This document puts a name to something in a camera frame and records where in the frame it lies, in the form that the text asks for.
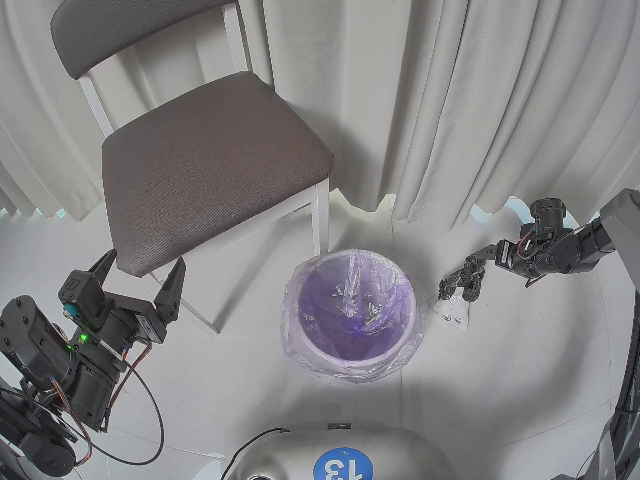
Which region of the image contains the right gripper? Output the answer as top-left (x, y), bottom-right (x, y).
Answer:
top-left (466, 237), bottom-right (528, 273)

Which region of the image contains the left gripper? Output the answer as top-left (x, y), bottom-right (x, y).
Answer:
top-left (75, 248), bottom-right (187, 370)

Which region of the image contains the purple plastic bag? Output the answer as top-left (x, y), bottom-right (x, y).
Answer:
top-left (280, 249), bottom-right (428, 381)

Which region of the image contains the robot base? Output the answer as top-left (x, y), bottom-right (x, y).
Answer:
top-left (200, 420), bottom-right (453, 480)

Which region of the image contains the crumpled black plastic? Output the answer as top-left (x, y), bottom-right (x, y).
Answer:
top-left (438, 254), bottom-right (487, 304)

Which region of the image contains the white trash bin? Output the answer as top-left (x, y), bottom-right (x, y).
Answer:
top-left (286, 250), bottom-right (418, 369)

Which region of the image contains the clear printed wrapper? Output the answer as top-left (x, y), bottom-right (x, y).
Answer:
top-left (433, 295), bottom-right (472, 331)

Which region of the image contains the white chair with grey cushions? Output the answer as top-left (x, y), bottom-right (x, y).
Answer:
top-left (50, 0), bottom-right (335, 339)

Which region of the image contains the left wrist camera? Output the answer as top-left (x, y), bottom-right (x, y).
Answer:
top-left (57, 268), bottom-right (108, 325)

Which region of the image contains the black cable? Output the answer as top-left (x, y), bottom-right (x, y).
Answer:
top-left (222, 427), bottom-right (288, 480)
top-left (87, 353), bottom-right (166, 464)

